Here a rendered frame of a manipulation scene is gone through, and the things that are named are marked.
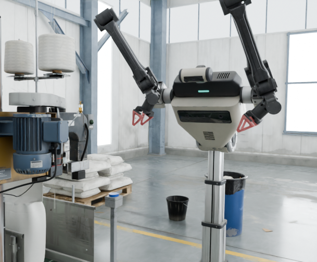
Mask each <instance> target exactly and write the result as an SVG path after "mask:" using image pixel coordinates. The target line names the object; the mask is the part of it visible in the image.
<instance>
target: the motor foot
mask: <svg viewBox="0 0 317 262"><path fill-rule="evenodd" d="M12 118H14V117H13V116H0V137H10V136H13V129H12Z"/></svg>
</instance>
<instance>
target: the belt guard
mask: <svg viewBox="0 0 317 262"><path fill-rule="evenodd" d="M9 105H10V106H35V107H39V106H43V107H51V108H56V107H58V108H65V98H63V97H60V96H57V95H54V94H48V93H29V92H12V93H9Z"/></svg>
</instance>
